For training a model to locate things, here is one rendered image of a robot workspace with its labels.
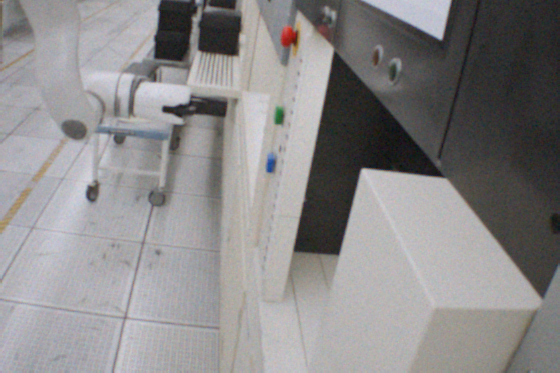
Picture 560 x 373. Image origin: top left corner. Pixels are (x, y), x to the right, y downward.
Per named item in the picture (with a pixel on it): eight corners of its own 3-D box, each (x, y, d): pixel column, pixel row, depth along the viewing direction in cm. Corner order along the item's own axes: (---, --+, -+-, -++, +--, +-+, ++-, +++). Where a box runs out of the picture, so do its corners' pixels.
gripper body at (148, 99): (133, 107, 103) (189, 113, 105) (124, 124, 94) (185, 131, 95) (137, 70, 100) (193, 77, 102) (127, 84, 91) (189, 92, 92)
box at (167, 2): (159, 23, 449) (162, -6, 439) (190, 26, 452) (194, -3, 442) (153, 28, 421) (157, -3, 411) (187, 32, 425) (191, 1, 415)
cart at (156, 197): (111, 140, 379) (115, 77, 360) (180, 147, 388) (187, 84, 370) (84, 203, 290) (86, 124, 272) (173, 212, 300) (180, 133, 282)
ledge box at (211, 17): (198, 42, 353) (203, 4, 343) (239, 48, 355) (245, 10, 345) (193, 51, 325) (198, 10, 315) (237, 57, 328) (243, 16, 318)
